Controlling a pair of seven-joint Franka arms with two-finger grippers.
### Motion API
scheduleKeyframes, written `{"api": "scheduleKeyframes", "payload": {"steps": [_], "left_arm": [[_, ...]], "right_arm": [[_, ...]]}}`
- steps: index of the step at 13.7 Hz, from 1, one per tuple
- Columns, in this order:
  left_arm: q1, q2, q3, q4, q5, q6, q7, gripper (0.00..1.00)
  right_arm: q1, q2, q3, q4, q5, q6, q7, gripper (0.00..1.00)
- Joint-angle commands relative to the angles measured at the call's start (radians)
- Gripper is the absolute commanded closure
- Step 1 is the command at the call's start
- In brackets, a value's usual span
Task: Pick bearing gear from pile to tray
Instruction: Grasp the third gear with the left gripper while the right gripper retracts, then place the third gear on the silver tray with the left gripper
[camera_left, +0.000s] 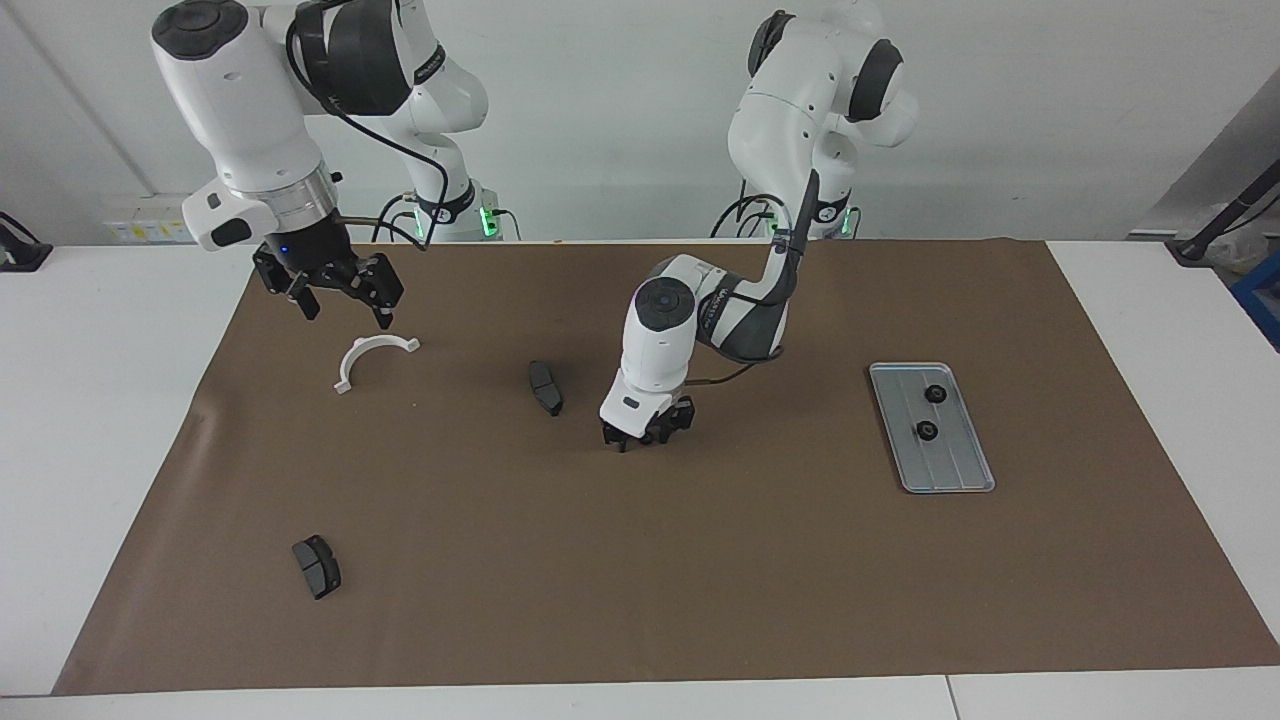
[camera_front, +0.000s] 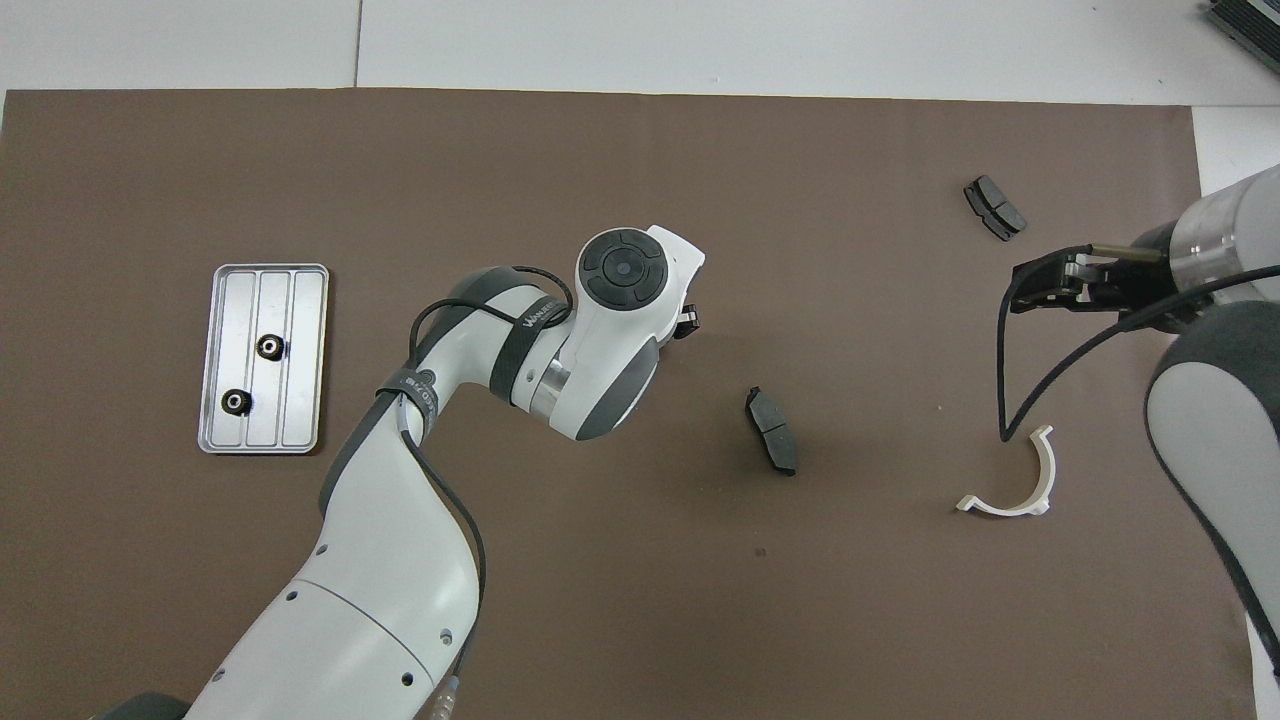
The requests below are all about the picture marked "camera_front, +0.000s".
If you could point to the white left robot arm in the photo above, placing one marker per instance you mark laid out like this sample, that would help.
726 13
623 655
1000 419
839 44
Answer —
380 600

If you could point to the white curved plastic bracket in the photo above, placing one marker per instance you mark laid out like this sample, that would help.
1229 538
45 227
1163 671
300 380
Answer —
1047 472

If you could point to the brown paper table mat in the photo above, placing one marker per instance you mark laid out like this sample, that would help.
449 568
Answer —
700 600

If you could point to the dark grey ribbed device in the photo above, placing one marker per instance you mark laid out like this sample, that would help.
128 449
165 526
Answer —
1250 20

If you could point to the black bearing gear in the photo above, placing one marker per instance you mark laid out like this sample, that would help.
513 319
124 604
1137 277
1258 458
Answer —
228 402
262 347

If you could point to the silver metal tray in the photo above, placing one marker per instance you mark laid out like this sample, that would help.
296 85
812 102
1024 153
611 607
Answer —
300 330

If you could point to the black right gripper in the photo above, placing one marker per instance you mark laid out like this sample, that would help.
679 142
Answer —
1150 285

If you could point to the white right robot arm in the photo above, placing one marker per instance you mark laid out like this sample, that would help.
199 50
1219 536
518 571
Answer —
1210 420

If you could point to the dark grey brake pad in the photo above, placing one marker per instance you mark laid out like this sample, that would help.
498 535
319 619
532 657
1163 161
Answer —
772 432
995 208

